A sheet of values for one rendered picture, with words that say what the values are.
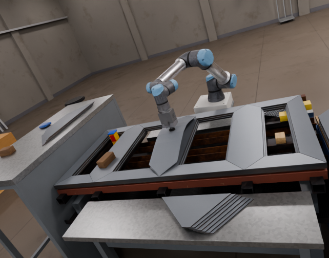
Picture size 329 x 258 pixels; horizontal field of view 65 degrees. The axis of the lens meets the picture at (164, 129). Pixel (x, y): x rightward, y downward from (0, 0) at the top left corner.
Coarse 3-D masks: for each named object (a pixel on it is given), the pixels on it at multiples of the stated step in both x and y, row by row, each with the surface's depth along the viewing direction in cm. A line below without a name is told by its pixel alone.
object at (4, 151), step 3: (3, 147) 195; (6, 147) 193; (9, 147) 190; (12, 147) 193; (0, 150) 191; (3, 150) 189; (6, 150) 189; (9, 150) 189; (12, 150) 192; (15, 150) 195; (0, 153) 191; (3, 153) 191; (6, 153) 190; (9, 153) 190; (12, 153) 192; (3, 156) 192
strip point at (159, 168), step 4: (152, 164) 148; (156, 164) 146; (160, 164) 145; (164, 164) 144; (168, 164) 143; (172, 164) 141; (156, 168) 144; (160, 168) 143; (164, 168) 141; (168, 168) 140; (156, 172) 142; (160, 172) 141
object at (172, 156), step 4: (164, 152) 151; (168, 152) 150; (172, 152) 148; (176, 152) 147; (152, 156) 153; (156, 156) 151; (160, 156) 150; (164, 156) 148; (168, 156) 147; (172, 156) 146; (176, 156) 145; (152, 160) 150; (156, 160) 149; (160, 160) 147; (164, 160) 146; (168, 160) 145; (172, 160) 144; (176, 160) 142
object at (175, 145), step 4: (180, 140) 153; (156, 144) 159; (160, 144) 157; (164, 144) 156; (168, 144) 154; (172, 144) 153; (176, 144) 152; (180, 144) 150; (156, 148) 156; (160, 148) 155; (164, 148) 153; (168, 148) 152; (172, 148) 150; (176, 148) 149; (152, 152) 155; (156, 152) 154; (160, 152) 152
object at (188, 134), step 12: (264, 108) 170; (276, 108) 167; (192, 120) 188; (204, 120) 186; (264, 120) 158; (288, 120) 149; (120, 132) 215; (144, 132) 203; (192, 132) 174; (264, 132) 146; (132, 144) 186; (228, 144) 146; (264, 144) 134; (180, 156) 149; (84, 168) 184; (120, 168) 166; (264, 168) 117; (276, 168) 115; (288, 168) 114; (300, 168) 112; (312, 168) 110; (120, 180) 148; (132, 180) 146; (144, 180) 143; (156, 180) 140; (168, 180) 138
